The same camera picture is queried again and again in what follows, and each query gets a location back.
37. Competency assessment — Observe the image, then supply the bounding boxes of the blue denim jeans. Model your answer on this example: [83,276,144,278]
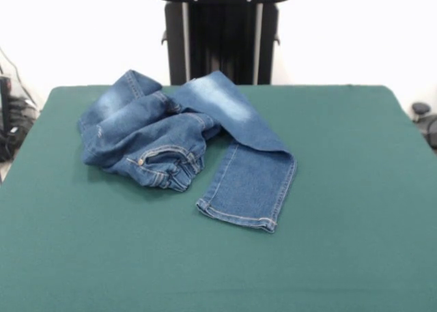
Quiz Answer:
[77,69,298,235]

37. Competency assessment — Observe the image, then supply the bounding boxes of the grey chair base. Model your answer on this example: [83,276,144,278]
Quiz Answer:
[8,96,38,122]
[411,102,437,149]

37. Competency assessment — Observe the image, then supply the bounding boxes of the dark green table cloth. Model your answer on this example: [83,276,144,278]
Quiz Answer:
[0,84,437,312]

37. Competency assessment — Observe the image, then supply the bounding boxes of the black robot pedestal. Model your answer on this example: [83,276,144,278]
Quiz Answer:
[150,0,296,86]

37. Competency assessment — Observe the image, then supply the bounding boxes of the black upright frame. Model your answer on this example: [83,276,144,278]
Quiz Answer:
[0,74,12,161]

